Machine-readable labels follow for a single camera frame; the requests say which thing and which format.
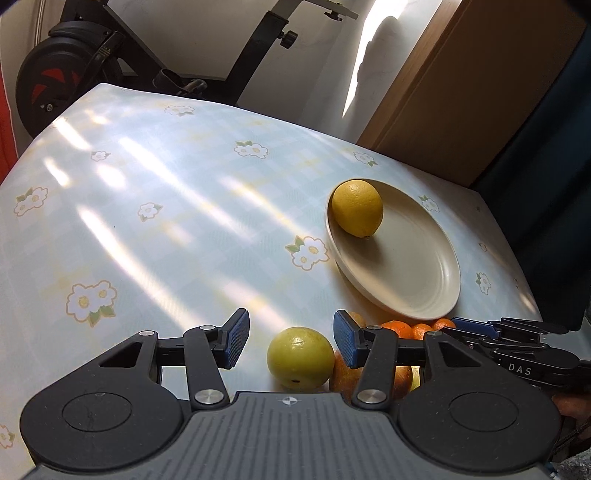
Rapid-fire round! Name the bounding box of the yellow lemon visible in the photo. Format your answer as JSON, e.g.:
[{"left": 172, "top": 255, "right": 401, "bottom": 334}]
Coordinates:
[{"left": 331, "top": 180, "right": 384, "bottom": 239}]

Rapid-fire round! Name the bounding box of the green apple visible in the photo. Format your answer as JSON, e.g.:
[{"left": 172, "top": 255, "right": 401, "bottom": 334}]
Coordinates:
[{"left": 267, "top": 326, "right": 335, "bottom": 391}]

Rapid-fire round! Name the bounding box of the dark blue cloth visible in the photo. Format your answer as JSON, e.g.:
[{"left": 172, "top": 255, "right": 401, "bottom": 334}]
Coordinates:
[{"left": 475, "top": 0, "right": 591, "bottom": 331}]

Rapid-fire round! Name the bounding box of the black exercise bike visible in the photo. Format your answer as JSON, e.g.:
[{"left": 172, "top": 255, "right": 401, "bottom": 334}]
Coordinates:
[{"left": 15, "top": 0, "right": 359, "bottom": 139}]

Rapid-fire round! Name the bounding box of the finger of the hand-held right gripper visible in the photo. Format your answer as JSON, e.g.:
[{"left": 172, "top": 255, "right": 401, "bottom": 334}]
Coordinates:
[
  {"left": 452, "top": 316, "right": 570, "bottom": 336},
  {"left": 442, "top": 329, "right": 546, "bottom": 354}
]

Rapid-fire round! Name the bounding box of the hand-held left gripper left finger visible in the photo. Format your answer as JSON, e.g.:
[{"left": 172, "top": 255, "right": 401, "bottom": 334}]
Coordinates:
[{"left": 88, "top": 308, "right": 250, "bottom": 409}]

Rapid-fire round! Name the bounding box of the person's right hand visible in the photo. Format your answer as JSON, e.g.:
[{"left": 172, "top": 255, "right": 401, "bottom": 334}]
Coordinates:
[{"left": 554, "top": 393, "right": 591, "bottom": 420}]

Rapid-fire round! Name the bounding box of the cream round plate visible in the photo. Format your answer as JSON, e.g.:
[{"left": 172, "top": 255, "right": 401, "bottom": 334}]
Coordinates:
[{"left": 324, "top": 178, "right": 461, "bottom": 321}]

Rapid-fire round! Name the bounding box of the large orange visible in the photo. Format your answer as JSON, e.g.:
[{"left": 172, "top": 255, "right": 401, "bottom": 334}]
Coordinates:
[{"left": 329, "top": 350, "right": 414, "bottom": 394}]

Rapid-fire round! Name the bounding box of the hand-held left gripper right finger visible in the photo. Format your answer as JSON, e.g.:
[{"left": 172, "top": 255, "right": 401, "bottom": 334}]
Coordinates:
[{"left": 333, "top": 310, "right": 497, "bottom": 410}]

